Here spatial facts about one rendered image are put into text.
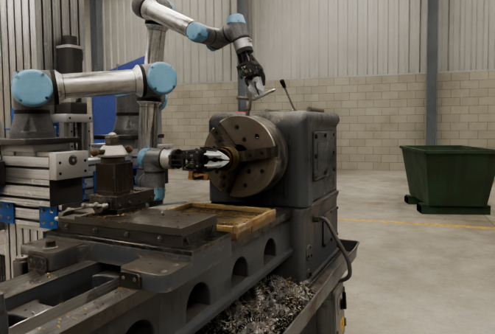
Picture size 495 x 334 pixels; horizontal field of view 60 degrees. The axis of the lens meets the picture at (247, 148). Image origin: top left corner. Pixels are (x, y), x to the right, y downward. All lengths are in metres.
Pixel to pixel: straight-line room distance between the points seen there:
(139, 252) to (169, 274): 0.17
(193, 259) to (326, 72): 10.88
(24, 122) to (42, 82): 0.20
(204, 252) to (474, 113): 10.85
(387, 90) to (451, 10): 2.35
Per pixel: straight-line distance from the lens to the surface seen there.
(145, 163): 1.62
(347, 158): 11.59
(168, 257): 1.02
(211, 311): 1.24
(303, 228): 1.76
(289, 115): 1.74
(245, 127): 1.62
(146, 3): 1.99
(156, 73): 1.57
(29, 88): 1.52
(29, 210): 1.73
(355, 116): 11.54
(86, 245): 1.18
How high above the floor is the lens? 1.20
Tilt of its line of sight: 3 degrees down
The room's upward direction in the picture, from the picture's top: 1 degrees counter-clockwise
